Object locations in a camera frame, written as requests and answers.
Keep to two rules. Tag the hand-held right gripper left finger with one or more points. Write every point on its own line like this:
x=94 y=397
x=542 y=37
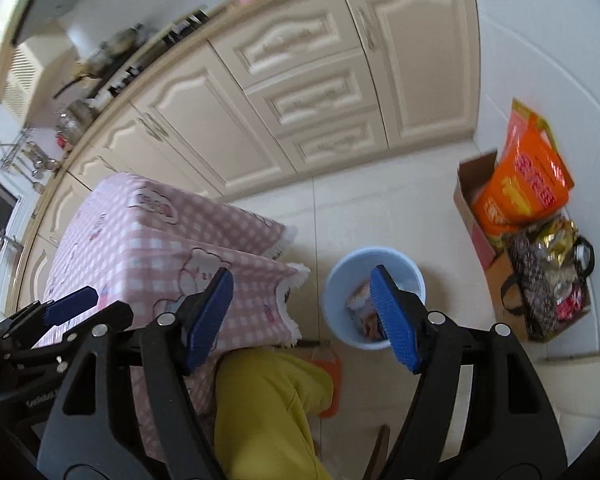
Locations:
x=210 y=320

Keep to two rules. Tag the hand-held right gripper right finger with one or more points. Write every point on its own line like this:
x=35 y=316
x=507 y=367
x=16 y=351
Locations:
x=395 y=320

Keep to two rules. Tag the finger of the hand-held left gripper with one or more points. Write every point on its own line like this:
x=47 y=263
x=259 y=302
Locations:
x=55 y=347
x=72 y=305

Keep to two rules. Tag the orange snack bag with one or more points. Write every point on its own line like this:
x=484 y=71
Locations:
x=372 y=327

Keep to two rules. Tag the blue plastic trash bin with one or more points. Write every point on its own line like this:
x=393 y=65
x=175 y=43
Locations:
x=340 y=280

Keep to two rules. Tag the orange slipper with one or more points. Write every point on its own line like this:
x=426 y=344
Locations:
x=330 y=390

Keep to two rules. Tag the pink checkered tablecloth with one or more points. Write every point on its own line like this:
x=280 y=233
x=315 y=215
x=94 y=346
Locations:
x=145 y=240

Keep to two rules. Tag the person's yellow pants leg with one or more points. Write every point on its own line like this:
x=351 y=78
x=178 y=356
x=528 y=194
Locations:
x=265 y=410

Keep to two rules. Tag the brown cardboard box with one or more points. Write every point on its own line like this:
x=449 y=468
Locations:
x=466 y=200

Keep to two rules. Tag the black patterned tote bag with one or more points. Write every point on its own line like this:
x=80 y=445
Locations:
x=530 y=270

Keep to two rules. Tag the metal utensil rack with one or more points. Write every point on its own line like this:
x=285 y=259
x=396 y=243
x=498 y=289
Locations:
x=25 y=152

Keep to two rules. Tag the gold foil packet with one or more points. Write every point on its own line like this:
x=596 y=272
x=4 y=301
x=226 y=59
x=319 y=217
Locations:
x=555 y=240

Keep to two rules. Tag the cream cabinet drawer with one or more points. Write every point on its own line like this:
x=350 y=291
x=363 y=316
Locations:
x=280 y=40
x=335 y=145
x=315 y=97

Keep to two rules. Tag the steel stock pot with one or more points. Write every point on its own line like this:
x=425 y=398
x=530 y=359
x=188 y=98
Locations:
x=75 y=120

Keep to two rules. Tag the orange rice bag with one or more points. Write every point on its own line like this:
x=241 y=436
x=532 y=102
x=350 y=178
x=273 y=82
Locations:
x=525 y=180

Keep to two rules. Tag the cream base cabinets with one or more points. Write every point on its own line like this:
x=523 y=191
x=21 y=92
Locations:
x=190 y=105

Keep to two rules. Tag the steel wok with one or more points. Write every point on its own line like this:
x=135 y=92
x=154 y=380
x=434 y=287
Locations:
x=115 y=42

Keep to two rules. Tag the black gas stove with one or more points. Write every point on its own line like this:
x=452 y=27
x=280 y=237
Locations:
x=180 y=25

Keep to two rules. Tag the cream lattice wall cabinet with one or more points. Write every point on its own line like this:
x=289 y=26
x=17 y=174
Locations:
x=20 y=80

